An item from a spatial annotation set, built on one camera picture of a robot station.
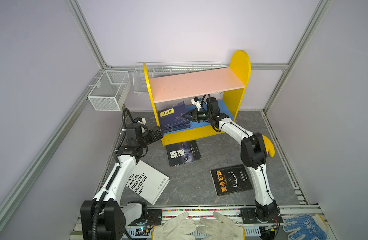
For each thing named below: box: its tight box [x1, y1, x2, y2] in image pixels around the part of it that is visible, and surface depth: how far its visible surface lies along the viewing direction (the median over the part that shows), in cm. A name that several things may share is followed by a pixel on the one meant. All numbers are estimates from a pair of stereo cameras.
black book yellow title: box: [210, 164, 253, 197], surface depth 86 cm
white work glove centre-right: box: [197, 211, 246, 240], surface depth 72 cm
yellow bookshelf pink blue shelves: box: [143, 50, 252, 147], surface depth 85 cm
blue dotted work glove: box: [282, 213, 329, 240], surface depth 72 cm
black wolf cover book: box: [166, 140, 202, 167], surface depth 98 cm
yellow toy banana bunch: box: [262, 134, 275, 158], surface depth 96 cm
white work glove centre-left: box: [152, 211, 197, 240], surface depth 72 cm
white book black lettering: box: [125, 159, 170, 206], surface depth 83 cm
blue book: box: [158, 101, 191, 133], surface depth 91 cm
